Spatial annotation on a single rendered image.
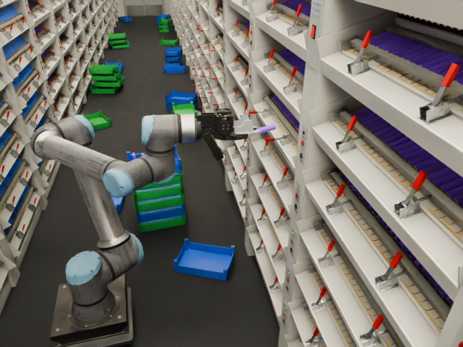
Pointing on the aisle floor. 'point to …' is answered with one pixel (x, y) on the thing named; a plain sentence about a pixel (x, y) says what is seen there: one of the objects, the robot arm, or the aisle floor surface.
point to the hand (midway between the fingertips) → (256, 131)
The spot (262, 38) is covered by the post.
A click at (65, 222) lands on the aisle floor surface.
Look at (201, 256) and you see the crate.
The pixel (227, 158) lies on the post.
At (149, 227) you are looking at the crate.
